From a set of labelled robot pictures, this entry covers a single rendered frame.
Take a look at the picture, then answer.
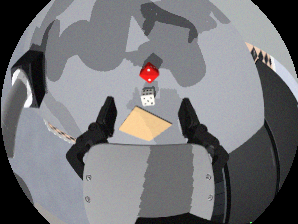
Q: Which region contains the tan mat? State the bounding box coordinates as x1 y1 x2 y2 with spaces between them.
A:
119 106 172 141

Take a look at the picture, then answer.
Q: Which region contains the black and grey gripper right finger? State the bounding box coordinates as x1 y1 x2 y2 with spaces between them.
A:
178 98 229 179

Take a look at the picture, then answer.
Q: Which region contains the red die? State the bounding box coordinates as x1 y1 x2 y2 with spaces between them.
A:
139 62 159 83

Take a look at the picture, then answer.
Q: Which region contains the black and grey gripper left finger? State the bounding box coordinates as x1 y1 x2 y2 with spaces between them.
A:
66 96 117 180

